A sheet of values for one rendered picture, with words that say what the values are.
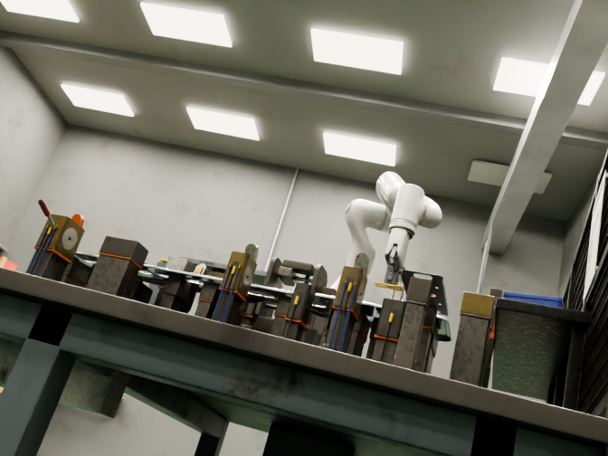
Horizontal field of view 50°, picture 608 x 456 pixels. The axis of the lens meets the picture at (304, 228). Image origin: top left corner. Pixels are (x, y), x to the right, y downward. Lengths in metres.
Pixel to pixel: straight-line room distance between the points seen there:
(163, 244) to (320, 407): 10.89
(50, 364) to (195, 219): 10.76
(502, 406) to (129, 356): 0.68
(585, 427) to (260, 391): 0.55
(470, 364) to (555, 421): 0.57
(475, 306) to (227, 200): 10.48
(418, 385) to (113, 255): 1.21
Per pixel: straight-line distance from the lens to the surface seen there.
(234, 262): 1.89
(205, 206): 12.11
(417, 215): 2.06
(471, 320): 1.76
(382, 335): 1.69
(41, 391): 1.34
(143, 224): 12.30
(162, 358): 1.27
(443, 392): 1.16
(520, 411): 1.18
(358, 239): 2.48
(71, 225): 2.23
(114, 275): 2.06
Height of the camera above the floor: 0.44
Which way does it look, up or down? 22 degrees up
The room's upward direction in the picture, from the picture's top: 17 degrees clockwise
